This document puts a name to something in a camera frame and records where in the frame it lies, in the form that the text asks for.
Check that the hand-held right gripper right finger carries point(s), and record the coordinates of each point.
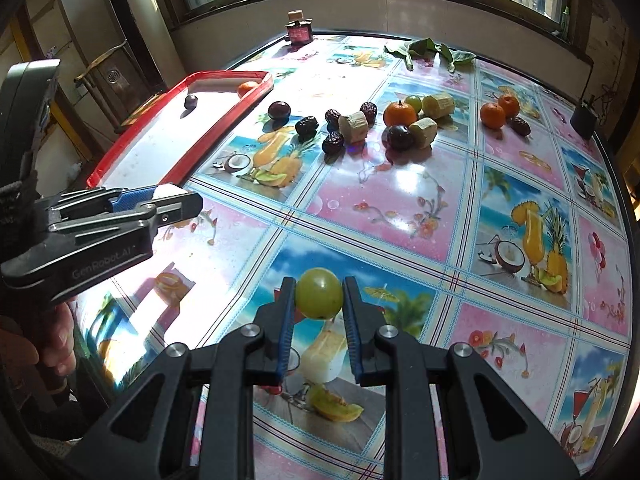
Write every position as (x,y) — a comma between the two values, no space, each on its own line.
(351,332)

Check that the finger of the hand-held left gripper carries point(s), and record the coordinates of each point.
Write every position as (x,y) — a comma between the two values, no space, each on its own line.
(175,207)
(132,199)

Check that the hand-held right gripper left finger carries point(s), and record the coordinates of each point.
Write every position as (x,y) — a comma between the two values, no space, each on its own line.
(286,330)

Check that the green grape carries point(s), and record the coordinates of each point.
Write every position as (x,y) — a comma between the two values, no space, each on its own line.
(319,294)

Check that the red rimmed white tray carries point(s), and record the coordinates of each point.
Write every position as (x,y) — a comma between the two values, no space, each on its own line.
(150,130)

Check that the dark purple plum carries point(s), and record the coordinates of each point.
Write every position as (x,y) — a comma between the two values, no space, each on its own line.
(278,110)
(400,136)
(191,101)

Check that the orange tangerine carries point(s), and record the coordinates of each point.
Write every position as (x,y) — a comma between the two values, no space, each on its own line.
(246,89)
(509,105)
(492,115)
(399,113)

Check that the dried red date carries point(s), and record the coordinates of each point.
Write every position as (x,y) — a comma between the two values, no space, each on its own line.
(369,110)
(332,143)
(520,126)
(306,125)
(332,116)

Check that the round beige cake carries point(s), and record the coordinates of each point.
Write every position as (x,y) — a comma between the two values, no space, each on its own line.
(353,126)

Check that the beige cake block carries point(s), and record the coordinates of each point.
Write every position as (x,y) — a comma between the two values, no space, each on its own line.
(424,130)

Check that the person's left hand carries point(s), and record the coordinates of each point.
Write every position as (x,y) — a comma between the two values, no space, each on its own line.
(60,340)

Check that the wooden chair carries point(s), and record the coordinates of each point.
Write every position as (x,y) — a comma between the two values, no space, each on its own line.
(112,77)

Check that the fruit printed tablecloth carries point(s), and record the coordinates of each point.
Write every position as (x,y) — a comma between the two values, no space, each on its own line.
(400,200)

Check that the dark red ink bottle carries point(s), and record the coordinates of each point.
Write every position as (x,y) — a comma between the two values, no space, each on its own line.
(299,30)

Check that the green jujube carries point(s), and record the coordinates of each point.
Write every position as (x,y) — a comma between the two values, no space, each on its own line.
(413,103)

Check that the small black device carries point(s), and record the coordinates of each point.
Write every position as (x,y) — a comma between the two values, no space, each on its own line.
(584,120)

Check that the small green bottle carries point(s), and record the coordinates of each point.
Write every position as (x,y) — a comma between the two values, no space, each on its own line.
(565,20)

